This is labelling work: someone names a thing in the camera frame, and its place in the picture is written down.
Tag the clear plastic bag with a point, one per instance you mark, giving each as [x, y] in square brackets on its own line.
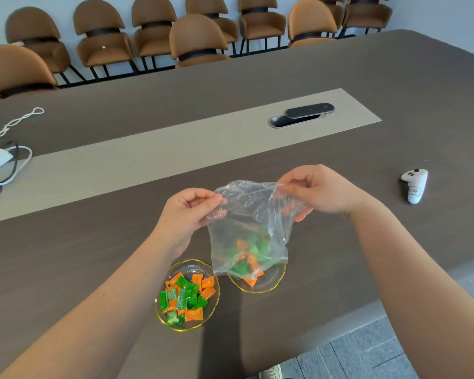
[245, 224]

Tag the pile of wrapped candies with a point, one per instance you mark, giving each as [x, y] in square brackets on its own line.
[185, 298]

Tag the person's left forearm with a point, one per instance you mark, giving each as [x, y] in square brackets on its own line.
[102, 311]

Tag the brown upholstered chair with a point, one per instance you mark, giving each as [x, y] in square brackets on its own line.
[310, 21]
[197, 41]
[12, 70]

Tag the grey shoe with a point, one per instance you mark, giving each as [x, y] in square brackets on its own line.
[271, 373]

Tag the white handheld controller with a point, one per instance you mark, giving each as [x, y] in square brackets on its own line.
[414, 186]

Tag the person's right thumb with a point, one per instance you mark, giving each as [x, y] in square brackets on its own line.
[305, 213]

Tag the row of brown chairs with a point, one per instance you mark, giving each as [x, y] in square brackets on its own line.
[102, 43]

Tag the person's right forearm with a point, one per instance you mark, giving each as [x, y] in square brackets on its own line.
[418, 296]

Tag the person's left hand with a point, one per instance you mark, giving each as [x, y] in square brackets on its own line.
[179, 221]

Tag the glass plate with gold rim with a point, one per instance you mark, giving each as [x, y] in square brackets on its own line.
[274, 278]
[211, 272]

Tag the silver table socket box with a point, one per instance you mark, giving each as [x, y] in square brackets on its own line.
[290, 121]

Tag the person's left thumb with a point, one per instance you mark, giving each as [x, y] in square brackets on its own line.
[210, 204]

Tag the black socket box lid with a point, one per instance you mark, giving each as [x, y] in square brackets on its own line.
[310, 110]

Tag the bagged orange and green candies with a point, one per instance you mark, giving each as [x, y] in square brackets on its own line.
[252, 252]

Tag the orange wrapped candy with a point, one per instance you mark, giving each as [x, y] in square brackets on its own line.
[251, 281]

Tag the person's right hand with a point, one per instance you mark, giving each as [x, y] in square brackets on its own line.
[328, 191]

